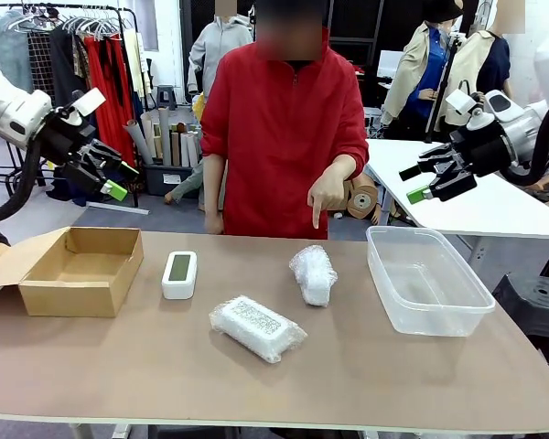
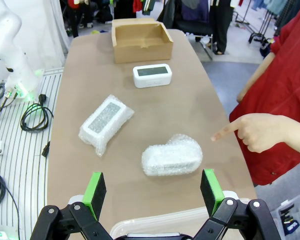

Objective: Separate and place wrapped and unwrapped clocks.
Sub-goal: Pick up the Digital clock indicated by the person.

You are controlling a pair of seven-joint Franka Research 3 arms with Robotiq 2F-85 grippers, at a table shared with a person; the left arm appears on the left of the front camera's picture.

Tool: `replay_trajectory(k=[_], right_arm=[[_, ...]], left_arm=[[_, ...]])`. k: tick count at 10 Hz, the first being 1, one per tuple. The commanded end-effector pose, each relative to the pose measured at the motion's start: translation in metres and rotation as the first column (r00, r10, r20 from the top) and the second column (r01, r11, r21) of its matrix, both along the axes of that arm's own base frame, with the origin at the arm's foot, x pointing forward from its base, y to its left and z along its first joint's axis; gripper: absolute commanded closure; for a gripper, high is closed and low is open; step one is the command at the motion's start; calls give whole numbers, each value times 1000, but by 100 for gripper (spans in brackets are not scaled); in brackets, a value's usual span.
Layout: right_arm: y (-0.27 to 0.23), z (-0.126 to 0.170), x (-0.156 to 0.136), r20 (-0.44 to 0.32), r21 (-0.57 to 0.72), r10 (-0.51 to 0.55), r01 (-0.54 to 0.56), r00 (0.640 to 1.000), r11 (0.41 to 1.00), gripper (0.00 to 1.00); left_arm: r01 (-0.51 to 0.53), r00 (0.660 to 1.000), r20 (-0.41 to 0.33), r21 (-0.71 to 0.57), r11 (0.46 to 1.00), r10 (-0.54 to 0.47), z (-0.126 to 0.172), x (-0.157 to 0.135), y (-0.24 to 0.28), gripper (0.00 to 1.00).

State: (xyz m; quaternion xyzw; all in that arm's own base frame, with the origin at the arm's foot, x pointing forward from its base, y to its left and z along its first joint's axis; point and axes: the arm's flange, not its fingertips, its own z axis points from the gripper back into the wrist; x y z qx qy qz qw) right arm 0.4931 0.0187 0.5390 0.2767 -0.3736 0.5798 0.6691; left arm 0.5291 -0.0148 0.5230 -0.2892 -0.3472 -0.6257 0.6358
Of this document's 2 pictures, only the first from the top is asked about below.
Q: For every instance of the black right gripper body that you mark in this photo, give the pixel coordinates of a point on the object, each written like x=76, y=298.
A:
x=485, y=148

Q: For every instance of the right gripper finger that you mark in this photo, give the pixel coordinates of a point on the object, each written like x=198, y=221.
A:
x=439, y=156
x=453, y=185

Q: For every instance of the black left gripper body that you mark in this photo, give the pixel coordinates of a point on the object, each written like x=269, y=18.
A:
x=61, y=137

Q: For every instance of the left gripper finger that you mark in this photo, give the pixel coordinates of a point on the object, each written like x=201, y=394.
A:
x=82, y=176
x=107, y=154

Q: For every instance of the white digital clock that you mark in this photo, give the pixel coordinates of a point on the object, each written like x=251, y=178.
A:
x=179, y=289

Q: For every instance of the rounded bubble-wrapped clock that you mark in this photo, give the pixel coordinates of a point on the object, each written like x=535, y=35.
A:
x=315, y=280

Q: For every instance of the bubble-wrapped printed clock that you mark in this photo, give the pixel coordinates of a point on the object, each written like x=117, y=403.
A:
x=256, y=330

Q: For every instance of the person's left forearm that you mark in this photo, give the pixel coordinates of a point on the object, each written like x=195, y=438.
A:
x=347, y=163

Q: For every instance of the person's right forearm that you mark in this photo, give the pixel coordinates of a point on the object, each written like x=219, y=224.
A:
x=212, y=183

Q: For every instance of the person's left hand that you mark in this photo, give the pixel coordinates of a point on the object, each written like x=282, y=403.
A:
x=329, y=187

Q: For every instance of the person's right hand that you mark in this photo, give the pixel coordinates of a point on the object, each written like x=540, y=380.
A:
x=214, y=224

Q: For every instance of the blue denim clothing pile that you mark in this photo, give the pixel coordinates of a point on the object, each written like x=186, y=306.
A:
x=68, y=194

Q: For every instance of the leaning grey cardboard tube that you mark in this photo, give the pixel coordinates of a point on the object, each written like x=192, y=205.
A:
x=139, y=144

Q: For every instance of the white table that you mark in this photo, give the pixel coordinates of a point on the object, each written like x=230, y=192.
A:
x=485, y=210

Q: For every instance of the cream paper roll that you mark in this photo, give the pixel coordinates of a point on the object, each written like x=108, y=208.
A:
x=148, y=132

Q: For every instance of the tall grey cardboard tube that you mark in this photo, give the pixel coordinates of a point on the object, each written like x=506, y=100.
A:
x=164, y=137

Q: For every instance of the dark grey storage bin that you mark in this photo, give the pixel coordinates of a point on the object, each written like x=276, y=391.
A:
x=164, y=180

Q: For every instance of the red hanging dress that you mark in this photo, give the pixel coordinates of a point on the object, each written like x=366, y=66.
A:
x=112, y=91

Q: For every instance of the brown cardboard tube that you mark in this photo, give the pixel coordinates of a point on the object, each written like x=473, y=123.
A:
x=175, y=148

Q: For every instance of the black hanging garment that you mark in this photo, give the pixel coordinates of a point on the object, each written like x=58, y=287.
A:
x=66, y=64

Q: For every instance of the black tripod stand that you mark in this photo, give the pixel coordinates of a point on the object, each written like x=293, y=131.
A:
x=448, y=78

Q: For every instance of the grey step stool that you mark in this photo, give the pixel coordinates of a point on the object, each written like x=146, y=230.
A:
x=166, y=96

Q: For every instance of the white paper roll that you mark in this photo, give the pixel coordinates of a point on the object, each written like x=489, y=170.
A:
x=192, y=148

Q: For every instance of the seated mannequin green shirt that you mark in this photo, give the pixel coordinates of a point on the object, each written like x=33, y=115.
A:
x=187, y=185

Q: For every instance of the brown paper spool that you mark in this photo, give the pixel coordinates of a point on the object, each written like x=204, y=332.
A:
x=361, y=199

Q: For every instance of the metal clothes rack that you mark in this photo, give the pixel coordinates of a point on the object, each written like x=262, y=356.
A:
x=132, y=68

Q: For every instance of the mannequin beige coat blue shirt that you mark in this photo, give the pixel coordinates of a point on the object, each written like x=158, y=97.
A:
x=416, y=68

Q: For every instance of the mannequin cream jacket navy dress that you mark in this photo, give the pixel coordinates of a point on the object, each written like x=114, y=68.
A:
x=489, y=55

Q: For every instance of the cream hanging garment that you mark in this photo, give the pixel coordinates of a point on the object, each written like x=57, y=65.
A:
x=133, y=59

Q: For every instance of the pale blue hanging garment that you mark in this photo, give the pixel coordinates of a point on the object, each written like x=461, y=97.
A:
x=9, y=50

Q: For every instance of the yellow bag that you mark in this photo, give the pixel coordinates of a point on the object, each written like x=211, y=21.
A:
x=198, y=105

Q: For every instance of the white rectangular box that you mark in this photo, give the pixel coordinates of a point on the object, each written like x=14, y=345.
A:
x=390, y=64

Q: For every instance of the open cardboard box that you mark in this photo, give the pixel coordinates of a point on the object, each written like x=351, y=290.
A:
x=68, y=292

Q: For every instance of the clear plastic container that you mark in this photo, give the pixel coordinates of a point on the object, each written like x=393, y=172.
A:
x=439, y=321

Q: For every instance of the black plastic stool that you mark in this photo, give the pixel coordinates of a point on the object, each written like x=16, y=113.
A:
x=540, y=297

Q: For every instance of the mannequin in grey hoodie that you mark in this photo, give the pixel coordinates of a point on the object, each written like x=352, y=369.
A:
x=215, y=46

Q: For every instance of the person in red jacket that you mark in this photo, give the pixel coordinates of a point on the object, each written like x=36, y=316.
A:
x=283, y=137

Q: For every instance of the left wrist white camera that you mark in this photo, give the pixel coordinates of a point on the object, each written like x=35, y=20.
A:
x=89, y=101

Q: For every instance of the wrist white camera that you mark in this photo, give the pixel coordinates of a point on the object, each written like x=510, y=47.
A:
x=89, y=101
x=459, y=100

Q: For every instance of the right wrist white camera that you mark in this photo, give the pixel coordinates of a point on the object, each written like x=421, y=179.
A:
x=459, y=100

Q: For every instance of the white table leg frame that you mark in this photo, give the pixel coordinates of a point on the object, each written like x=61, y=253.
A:
x=119, y=431

